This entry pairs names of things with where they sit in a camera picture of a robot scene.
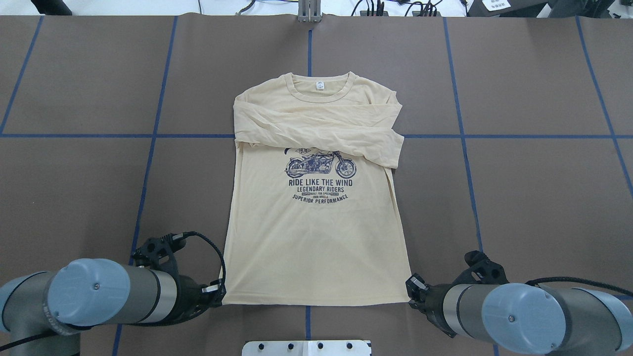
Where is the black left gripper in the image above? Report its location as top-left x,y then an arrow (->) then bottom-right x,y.
173,275 -> 226,319

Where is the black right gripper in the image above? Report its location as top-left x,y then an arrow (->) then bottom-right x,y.
405,273 -> 457,338

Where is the cream long-sleeve graphic shirt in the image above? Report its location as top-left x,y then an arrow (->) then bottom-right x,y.
223,72 -> 411,307

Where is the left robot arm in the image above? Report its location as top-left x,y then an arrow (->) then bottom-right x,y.
1,259 -> 226,356

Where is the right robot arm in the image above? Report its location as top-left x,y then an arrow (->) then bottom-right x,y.
405,274 -> 633,356

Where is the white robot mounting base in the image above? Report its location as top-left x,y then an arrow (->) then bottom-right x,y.
241,340 -> 373,356

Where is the black power adapter box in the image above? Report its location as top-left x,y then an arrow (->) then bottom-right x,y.
466,0 -> 548,18

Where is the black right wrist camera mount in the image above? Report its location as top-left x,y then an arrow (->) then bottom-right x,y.
452,250 -> 509,285

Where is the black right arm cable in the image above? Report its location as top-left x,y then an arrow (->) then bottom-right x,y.
525,277 -> 633,300

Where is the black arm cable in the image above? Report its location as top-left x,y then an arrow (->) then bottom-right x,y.
525,277 -> 633,300
0,231 -> 227,347

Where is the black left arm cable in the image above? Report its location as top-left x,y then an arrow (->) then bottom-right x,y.
0,231 -> 227,347

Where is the aluminium frame post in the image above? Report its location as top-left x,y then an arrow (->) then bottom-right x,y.
298,0 -> 322,23

